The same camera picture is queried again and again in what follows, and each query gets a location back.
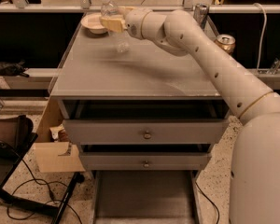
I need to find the black floor cable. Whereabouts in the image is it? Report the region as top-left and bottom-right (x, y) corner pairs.
(194, 181), (221, 224)
(7, 159), (84, 224)

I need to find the grey drawer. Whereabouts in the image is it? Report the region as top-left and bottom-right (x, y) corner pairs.
(79, 152), (211, 171)
(89, 170), (203, 224)
(63, 119), (228, 145)

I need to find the grey bottom drawer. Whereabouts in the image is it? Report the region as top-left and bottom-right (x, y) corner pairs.
(89, 170), (203, 224)

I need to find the black folding chair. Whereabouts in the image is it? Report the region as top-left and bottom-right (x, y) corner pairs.
(0, 115), (84, 224)

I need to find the white paper bowl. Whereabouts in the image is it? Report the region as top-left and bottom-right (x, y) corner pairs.
(81, 13), (107, 35)

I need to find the grey top drawer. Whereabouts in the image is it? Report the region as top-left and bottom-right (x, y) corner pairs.
(63, 119), (228, 145)

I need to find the black floor cable right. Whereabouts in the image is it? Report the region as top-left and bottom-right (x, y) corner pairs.
(194, 181), (221, 224)

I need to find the black floor cable left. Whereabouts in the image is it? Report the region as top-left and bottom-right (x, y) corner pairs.
(7, 159), (84, 224)

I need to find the grey middle drawer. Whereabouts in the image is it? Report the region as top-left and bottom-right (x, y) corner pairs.
(79, 152), (211, 171)

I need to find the cardboard box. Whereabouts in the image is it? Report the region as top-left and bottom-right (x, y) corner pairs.
(34, 99), (85, 173)

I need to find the black object on rail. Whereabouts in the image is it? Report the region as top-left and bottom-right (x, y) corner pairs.
(0, 62), (29, 77)

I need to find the grey drawer cabinet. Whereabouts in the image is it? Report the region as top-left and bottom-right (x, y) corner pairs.
(50, 10), (237, 224)

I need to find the gold soda can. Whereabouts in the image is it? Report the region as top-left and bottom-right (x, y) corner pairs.
(215, 35), (235, 55)

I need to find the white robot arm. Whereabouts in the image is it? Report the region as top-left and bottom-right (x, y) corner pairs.
(100, 7), (280, 224)

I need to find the clear plastic water bottle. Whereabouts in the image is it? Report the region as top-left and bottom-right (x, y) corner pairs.
(100, 0), (129, 53)

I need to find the silver blue energy drink can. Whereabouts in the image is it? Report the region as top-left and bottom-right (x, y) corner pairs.
(193, 4), (209, 29)

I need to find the white hanging cable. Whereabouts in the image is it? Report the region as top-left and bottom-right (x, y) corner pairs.
(252, 2), (269, 71)

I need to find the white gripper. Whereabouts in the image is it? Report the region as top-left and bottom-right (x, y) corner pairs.
(100, 6), (152, 40)

